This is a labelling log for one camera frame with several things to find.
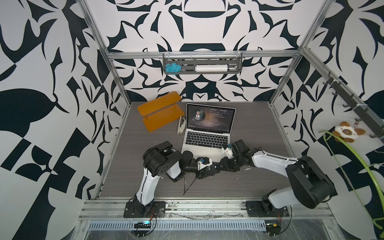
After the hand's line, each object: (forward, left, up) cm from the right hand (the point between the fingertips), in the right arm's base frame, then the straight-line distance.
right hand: (217, 166), depth 87 cm
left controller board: (-27, +37, -3) cm, 46 cm away
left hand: (+2, +4, -2) cm, 4 cm away
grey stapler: (+31, +22, -2) cm, 38 cm away
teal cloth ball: (+48, +25, +33) cm, 64 cm away
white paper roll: (+46, +2, +34) cm, 57 cm away
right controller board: (-29, -23, -3) cm, 37 cm away
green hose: (-10, -52, +29) cm, 61 cm away
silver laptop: (+26, +3, 0) cm, 26 cm away
